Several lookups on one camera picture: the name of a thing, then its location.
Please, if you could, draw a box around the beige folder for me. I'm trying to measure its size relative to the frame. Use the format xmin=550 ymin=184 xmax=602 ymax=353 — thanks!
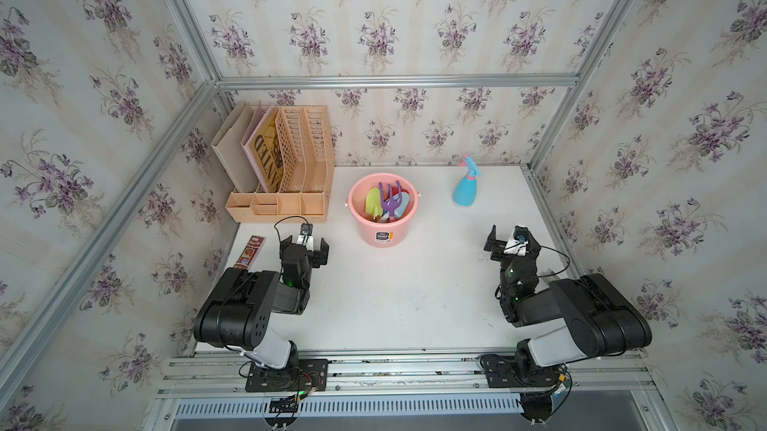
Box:
xmin=212 ymin=103 xmax=258 ymax=193

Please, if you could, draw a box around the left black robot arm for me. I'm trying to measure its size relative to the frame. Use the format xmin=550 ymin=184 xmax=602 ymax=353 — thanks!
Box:
xmin=193 ymin=234 xmax=330 ymax=373

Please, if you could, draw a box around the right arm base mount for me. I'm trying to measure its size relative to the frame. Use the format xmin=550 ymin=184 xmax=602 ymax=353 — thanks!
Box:
xmin=479 ymin=354 xmax=567 ymax=389

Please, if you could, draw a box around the pink yellow magazine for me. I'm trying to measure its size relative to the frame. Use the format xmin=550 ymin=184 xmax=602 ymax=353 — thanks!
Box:
xmin=241 ymin=105 xmax=284 ymax=193

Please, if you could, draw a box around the pink plastic bucket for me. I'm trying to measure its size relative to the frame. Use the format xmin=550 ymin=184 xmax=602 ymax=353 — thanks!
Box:
xmin=346 ymin=173 xmax=419 ymax=248

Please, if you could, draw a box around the light blue trowel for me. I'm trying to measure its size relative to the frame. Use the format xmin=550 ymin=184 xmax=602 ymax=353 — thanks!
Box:
xmin=393 ymin=191 xmax=411 ymax=219

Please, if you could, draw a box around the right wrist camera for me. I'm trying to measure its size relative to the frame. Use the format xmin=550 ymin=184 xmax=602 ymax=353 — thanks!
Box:
xmin=503 ymin=225 xmax=531 ymax=255

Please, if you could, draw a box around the purple rake pink handle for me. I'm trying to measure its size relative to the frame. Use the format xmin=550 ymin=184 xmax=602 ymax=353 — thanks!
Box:
xmin=380 ymin=181 xmax=403 ymax=222

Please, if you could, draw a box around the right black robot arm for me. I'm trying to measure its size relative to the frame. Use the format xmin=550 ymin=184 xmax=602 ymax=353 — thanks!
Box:
xmin=483 ymin=225 xmax=652 ymax=371

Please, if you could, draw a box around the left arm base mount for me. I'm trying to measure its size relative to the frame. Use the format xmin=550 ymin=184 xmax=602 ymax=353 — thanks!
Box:
xmin=245 ymin=359 xmax=330 ymax=395

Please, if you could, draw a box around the red brown flat box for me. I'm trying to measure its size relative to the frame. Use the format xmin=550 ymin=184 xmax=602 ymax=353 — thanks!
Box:
xmin=234 ymin=235 xmax=266 ymax=270

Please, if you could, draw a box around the green shovel wooden handle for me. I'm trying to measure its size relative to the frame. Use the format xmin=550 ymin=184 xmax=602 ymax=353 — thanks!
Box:
xmin=365 ymin=187 xmax=384 ymax=222

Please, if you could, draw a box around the aluminium front rail frame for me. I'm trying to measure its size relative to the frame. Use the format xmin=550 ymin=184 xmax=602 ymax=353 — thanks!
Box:
xmin=142 ymin=349 xmax=677 ymax=430

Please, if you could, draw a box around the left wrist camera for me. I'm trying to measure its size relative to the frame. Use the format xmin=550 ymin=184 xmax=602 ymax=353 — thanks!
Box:
xmin=297 ymin=222 xmax=314 ymax=248

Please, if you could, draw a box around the beige plastic file organizer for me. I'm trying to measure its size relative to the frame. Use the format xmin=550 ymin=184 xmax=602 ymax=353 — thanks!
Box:
xmin=212 ymin=103 xmax=335 ymax=223

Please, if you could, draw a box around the blue pink spray bottle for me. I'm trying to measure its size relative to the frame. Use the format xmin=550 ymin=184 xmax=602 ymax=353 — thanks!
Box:
xmin=453 ymin=155 xmax=481 ymax=207

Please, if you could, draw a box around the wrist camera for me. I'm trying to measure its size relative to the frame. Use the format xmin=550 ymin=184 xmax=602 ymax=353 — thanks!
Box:
xmin=503 ymin=225 xmax=531 ymax=255
xmin=297 ymin=222 xmax=314 ymax=248

